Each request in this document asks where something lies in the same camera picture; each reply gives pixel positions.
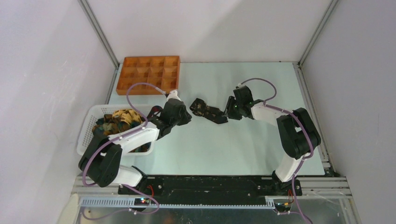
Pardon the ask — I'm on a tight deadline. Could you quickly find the black gold floral tie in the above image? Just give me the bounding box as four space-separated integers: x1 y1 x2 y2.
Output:
190 98 228 124

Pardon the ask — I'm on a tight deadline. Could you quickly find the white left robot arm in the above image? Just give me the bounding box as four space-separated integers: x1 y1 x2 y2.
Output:
78 98 191 194

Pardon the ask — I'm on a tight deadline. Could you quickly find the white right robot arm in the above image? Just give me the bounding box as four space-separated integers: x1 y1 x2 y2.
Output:
225 86 321 195

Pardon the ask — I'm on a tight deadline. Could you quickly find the wooden compartment tray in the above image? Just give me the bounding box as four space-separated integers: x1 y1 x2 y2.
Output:
116 56 180 96

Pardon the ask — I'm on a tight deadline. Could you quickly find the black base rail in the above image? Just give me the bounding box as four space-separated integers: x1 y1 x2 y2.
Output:
135 175 303 206

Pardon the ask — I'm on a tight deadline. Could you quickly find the green gold patterned tie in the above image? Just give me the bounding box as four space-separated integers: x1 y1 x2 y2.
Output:
92 109 145 136

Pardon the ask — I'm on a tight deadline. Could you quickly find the dark red striped tie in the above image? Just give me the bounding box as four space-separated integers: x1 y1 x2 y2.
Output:
146 105 163 121

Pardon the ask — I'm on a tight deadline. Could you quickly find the aluminium frame rail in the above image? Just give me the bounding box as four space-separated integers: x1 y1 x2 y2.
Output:
72 175 352 209

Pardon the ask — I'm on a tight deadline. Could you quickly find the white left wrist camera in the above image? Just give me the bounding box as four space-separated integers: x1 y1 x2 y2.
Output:
166 89 181 101

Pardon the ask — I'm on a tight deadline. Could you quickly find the white plastic basket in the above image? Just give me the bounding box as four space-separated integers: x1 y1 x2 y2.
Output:
77 104 155 156

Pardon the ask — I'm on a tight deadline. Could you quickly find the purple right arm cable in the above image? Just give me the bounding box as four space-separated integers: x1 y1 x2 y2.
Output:
238 77 315 224

